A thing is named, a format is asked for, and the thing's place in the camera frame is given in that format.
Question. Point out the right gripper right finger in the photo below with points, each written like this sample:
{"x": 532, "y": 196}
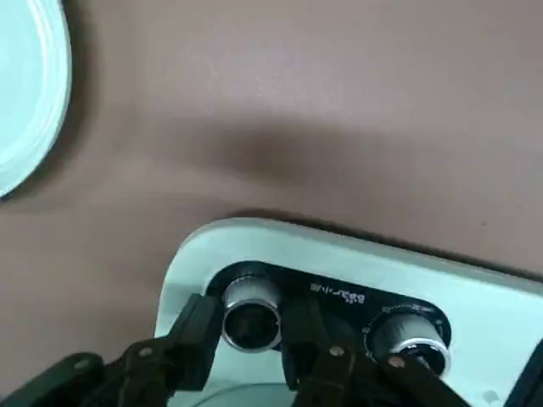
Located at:
{"x": 339, "y": 381}

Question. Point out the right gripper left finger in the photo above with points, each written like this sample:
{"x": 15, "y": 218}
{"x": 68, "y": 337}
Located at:
{"x": 186, "y": 347}

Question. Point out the silver black control knob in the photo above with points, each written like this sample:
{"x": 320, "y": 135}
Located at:
{"x": 413, "y": 330}
{"x": 250, "y": 311}

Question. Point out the mint green cooking pot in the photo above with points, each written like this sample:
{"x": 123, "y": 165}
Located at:
{"x": 246, "y": 396}

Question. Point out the mint green multifunctional cooking machine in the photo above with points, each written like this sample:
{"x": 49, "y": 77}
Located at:
{"x": 339, "y": 263}

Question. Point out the mint green plate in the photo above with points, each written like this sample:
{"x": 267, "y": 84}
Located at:
{"x": 29, "y": 93}

